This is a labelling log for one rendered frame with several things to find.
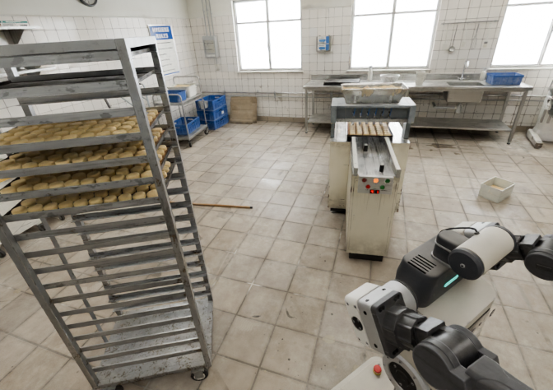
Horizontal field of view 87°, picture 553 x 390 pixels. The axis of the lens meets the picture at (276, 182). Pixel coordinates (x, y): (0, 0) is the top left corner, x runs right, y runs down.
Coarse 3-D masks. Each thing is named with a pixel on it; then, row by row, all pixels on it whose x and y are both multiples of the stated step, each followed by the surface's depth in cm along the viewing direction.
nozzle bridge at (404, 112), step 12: (336, 108) 263; (348, 108) 269; (360, 108) 267; (372, 108) 265; (384, 108) 263; (396, 108) 261; (408, 108) 256; (336, 120) 272; (348, 120) 269; (360, 120) 267; (372, 120) 265; (384, 120) 263; (396, 120) 261; (408, 120) 255; (408, 132) 271
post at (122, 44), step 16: (128, 48) 92; (128, 64) 92; (128, 80) 94; (144, 112) 100; (144, 128) 102; (144, 144) 104; (160, 176) 111; (160, 192) 113; (176, 240) 125; (176, 256) 129; (192, 288) 142; (192, 304) 143; (208, 352) 164
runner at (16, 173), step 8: (96, 160) 107; (104, 160) 107; (112, 160) 108; (120, 160) 108; (128, 160) 109; (136, 160) 109; (144, 160) 110; (32, 168) 104; (40, 168) 105; (48, 168) 105; (56, 168) 106; (64, 168) 106; (72, 168) 107; (80, 168) 107; (88, 168) 108; (96, 168) 108; (0, 176) 104; (8, 176) 104; (16, 176) 105; (24, 176) 105
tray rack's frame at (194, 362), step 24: (0, 48) 85; (24, 48) 86; (48, 48) 86; (72, 48) 88; (96, 48) 89; (0, 216) 109; (0, 240) 111; (24, 264) 118; (48, 312) 131; (120, 312) 197; (168, 312) 199; (72, 336) 143; (120, 336) 185; (192, 336) 182; (120, 360) 171; (168, 360) 169; (192, 360) 168; (96, 384) 158
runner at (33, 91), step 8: (120, 80) 96; (16, 88) 92; (24, 88) 93; (32, 88) 93; (40, 88) 93; (48, 88) 94; (56, 88) 94; (64, 88) 95; (72, 88) 95; (80, 88) 95; (88, 88) 96; (96, 88) 96; (104, 88) 96; (112, 88) 97; (120, 88) 97; (0, 96) 93; (8, 96) 93; (16, 96) 93; (24, 96) 94; (32, 96) 94
